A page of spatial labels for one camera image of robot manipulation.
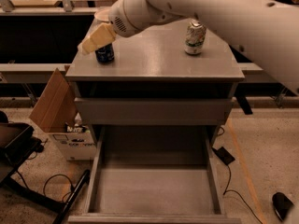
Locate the open cardboard box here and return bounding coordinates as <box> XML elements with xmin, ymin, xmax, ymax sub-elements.
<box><xmin>30</xmin><ymin>69</ymin><xmax>96</xmax><ymax>161</ymax></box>

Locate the open grey middle drawer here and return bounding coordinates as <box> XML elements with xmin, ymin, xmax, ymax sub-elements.
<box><xmin>68</xmin><ymin>126</ymin><xmax>242</xmax><ymax>224</ymax></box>

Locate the black power adapter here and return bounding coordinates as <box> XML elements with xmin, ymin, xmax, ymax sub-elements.
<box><xmin>213</xmin><ymin>147</ymin><xmax>235</xmax><ymax>165</ymax></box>

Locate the black floor cable right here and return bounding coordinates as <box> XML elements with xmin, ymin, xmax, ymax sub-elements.
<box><xmin>222</xmin><ymin>163</ymin><xmax>264</xmax><ymax>224</ymax></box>

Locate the black floor cable left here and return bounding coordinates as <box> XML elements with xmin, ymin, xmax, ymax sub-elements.
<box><xmin>42</xmin><ymin>173</ymin><xmax>76</xmax><ymax>203</ymax></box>

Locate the closed grey top drawer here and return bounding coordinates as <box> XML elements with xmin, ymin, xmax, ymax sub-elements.
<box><xmin>75</xmin><ymin>98</ymin><xmax>233</xmax><ymax>125</ymax></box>

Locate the green white soda can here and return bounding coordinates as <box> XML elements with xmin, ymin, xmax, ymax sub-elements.
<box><xmin>184</xmin><ymin>20</ymin><xmax>206</xmax><ymax>55</ymax></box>

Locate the white ceramic bowl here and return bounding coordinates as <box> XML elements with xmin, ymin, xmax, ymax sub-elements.
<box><xmin>94</xmin><ymin>7</ymin><xmax>110</xmax><ymax>23</ymax></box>

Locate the black chair base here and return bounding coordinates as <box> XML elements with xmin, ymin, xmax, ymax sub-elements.
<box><xmin>0</xmin><ymin>109</ymin><xmax>92</xmax><ymax>224</ymax></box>

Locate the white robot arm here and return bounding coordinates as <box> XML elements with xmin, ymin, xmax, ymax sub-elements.
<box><xmin>78</xmin><ymin>0</ymin><xmax>299</xmax><ymax>93</ymax></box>

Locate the grey drawer cabinet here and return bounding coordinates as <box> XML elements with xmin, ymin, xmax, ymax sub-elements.
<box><xmin>66</xmin><ymin>21</ymin><xmax>244</xmax><ymax>140</ymax></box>

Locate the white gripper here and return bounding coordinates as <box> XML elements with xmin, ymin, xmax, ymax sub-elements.
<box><xmin>78</xmin><ymin>0</ymin><xmax>182</xmax><ymax>55</ymax></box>

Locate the black shoe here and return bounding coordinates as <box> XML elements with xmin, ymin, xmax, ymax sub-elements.
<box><xmin>272</xmin><ymin>192</ymin><xmax>293</xmax><ymax>221</ymax></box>

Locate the grey metal rail shelf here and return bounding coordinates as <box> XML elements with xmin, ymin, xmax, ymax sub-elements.
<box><xmin>0</xmin><ymin>63</ymin><xmax>71</xmax><ymax>84</ymax></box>

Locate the blue pepsi can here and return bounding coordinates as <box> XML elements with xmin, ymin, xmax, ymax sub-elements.
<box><xmin>95</xmin><ymin>44</ymin><xmax>114</xmax><ymax>63</ymax></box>

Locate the black floor cable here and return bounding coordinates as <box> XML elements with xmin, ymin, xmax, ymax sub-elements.
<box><xmin>42</xmin><ymin>173</ymin><xmax>76</xmax><ymax>203</ymax></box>
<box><xmin>222</xmin><ymin>163</ymin><xmax>264</xmax><ymax>224</ymax></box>

